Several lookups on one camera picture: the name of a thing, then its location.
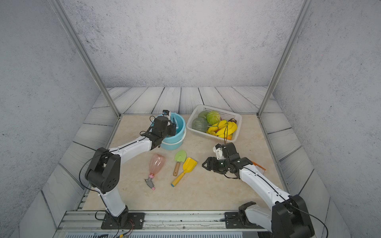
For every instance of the metal frame post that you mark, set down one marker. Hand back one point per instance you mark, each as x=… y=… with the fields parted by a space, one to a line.
x=69 y=29
x=306 y=6

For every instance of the netted green melon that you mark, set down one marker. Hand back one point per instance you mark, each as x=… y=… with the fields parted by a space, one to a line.
x=200 y=124

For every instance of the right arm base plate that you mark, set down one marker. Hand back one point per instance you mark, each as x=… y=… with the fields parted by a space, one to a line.
x=236 y=220

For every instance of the yellow shovel blue-tipped handle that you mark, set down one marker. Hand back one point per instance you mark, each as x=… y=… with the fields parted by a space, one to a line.
x=188 y=167

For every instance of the right metal frame post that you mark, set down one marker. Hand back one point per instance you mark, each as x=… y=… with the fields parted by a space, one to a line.
x=306 y=6

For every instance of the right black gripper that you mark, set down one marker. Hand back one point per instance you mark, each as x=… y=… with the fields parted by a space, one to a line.
x=212 y=164

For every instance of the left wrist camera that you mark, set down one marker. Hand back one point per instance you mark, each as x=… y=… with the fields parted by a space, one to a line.
x=167 y=114

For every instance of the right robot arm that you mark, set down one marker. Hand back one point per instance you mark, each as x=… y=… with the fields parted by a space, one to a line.
x=286 y=216

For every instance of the orange seed packet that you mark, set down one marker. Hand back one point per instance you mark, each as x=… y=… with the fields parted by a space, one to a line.
x=259 y=168

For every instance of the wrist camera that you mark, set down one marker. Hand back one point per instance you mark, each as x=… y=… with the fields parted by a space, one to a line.
x=167 y=114
x=218 y=150

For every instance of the pink spray bottle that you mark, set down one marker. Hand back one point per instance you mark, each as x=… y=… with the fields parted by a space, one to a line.
x=156 y=164

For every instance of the yellow banana bunch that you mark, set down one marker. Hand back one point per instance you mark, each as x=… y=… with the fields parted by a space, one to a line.
x=223 y=129

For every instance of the white plastic basket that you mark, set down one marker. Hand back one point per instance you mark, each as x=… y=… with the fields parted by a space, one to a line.
x=225 y=115

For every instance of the green trowel wooden handle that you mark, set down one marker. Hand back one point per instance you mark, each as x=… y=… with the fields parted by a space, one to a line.
x=180 y=157

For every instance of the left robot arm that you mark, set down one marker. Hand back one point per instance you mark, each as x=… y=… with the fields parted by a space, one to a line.
x=103 y=172

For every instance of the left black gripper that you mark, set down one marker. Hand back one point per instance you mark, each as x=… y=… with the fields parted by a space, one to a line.
x=172 y=127

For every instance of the light blue plastic bucket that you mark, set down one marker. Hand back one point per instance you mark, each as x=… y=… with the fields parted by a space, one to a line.
x=174 y=142

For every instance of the front aluminium rail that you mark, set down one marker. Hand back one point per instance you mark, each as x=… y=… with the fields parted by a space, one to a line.
x=157 y=224

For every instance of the green cabbage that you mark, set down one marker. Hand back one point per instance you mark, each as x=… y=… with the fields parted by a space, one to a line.
x=213 y=117

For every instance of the smooth green fruit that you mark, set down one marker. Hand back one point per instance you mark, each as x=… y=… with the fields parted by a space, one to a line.
x=203 y=114

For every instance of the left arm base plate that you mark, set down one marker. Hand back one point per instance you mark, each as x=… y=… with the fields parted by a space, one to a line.
x=126 y=221

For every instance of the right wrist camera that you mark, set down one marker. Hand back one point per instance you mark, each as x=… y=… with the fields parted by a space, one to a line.
x=218 y=150

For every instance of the left metal frame post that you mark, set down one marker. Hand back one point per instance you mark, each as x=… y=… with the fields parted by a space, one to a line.
x=69 y=29

